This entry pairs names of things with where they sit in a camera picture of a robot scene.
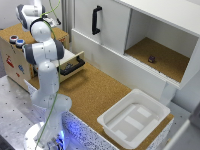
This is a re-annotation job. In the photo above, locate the wooden drawer box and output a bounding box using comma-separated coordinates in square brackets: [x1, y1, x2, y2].
[0, 23, 71, 92]

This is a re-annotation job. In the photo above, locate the black drawer handle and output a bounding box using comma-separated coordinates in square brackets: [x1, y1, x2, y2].
[59, 55, 86, 77]

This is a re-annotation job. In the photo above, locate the green cable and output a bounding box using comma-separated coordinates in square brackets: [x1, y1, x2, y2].
[33, 0, 64, 150]

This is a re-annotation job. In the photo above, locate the white cabinet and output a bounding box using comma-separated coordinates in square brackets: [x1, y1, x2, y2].
[70, 0, 200, 108]

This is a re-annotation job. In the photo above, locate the red button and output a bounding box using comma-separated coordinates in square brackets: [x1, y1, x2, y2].
[8, 34, 19, 45]

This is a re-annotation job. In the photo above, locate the black door handle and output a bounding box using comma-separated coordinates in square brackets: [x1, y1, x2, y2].
[91, 5, 103, 36]

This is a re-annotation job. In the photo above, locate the blue button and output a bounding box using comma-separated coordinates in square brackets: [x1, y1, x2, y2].
[15, 38, 26, 49]

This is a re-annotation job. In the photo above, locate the white sliding door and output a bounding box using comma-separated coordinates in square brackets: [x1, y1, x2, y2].
[73, 0, 132, 55]

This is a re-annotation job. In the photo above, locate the wooden drawer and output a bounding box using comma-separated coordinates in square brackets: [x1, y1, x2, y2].
[57, 49, 86, 83]

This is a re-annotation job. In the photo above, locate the white plastic box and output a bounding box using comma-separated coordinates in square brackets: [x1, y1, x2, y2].
[96, 88, 172, 150]

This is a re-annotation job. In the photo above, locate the purple block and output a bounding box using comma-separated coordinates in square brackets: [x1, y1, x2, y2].
[148, 55, 157, 64]

